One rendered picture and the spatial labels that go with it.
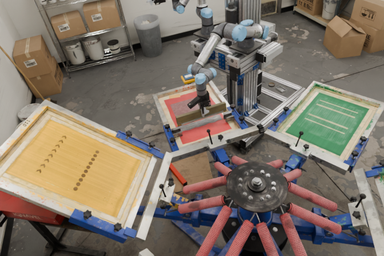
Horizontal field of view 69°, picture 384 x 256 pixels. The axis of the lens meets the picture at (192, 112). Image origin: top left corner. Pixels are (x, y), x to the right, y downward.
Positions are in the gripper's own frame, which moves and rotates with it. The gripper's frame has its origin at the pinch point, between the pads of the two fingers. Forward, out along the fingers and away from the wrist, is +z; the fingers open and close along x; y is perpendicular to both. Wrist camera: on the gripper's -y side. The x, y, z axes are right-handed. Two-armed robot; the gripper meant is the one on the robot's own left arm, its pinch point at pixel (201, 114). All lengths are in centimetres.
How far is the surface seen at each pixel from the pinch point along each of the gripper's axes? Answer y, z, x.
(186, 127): -12.7, 12.9, 4.2
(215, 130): 7.3, 13.4, -8.1
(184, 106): -6.2, 13.4, 31.7
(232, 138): 13.2, 4.8, -28.9
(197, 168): -2, 107, 35
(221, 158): -1.9, 4.6, -43.2
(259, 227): -8, -16, -104
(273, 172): 11, -22, -83
